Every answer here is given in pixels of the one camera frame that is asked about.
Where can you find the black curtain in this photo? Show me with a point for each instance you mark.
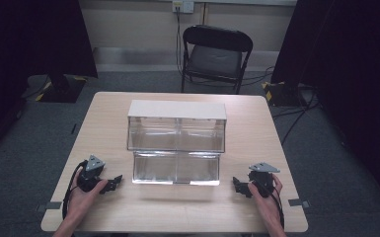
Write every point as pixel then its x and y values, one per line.
pixel 19 65
pixel 352 82

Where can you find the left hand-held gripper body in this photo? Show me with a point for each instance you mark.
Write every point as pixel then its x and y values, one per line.
pixel 90 174

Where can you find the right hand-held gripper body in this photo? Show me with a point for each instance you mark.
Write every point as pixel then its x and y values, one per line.
pixel 263 181

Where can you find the clear acrylic drawer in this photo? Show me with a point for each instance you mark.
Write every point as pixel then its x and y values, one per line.
pixel 176 168

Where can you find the person's left hand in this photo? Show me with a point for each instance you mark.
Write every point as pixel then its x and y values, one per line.
pixel 82 199

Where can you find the black stand base striped tape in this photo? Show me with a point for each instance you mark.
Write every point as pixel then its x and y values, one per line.
pixel 60 90
pixel 283 94

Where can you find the person's right hand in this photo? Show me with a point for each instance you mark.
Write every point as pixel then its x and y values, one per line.
pixel 266 204

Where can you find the black folding chair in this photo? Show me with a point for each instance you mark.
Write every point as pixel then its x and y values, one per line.
pixel 215 59

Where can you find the clear drawer cabinet white top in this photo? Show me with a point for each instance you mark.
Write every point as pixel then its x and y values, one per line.
pixel 177 128

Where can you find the white wall socket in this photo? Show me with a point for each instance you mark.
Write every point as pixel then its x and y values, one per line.
pixel 183 6

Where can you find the grey tape strip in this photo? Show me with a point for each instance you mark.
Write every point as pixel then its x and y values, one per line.
pixel 50 206
pixel 298 202

